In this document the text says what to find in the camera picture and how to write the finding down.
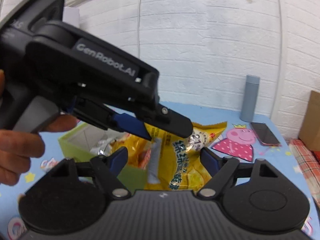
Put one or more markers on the person's left hand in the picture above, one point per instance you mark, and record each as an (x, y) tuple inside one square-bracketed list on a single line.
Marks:
[(17, 148)]

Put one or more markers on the red checkered cloth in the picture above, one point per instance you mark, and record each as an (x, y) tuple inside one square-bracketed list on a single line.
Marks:
[(308, 165)]

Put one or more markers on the grey blue thermos bottle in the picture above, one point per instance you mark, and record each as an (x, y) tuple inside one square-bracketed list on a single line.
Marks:
[(250, 98)]

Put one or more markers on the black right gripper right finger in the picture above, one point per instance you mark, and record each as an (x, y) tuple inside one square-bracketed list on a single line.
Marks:
[(255, 196)]

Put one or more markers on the brown cardboard box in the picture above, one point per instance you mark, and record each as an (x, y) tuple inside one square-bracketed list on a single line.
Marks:
[(309, 132)]

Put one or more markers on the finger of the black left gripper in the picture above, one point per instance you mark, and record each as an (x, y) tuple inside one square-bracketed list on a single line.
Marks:
[(123, 123), (168, 120)]

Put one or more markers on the silver snack packet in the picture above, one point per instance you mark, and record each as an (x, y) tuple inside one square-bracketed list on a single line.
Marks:
[(103, 146)]

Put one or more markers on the yellow chips bag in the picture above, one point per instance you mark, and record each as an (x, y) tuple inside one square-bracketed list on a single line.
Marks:
[(166, 162)]

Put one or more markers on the smartphone with red case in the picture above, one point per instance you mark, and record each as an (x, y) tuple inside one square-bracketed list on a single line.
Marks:
[(264, 134)]

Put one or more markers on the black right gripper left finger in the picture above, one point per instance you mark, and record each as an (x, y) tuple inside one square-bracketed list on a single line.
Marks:
[(74, 195)]

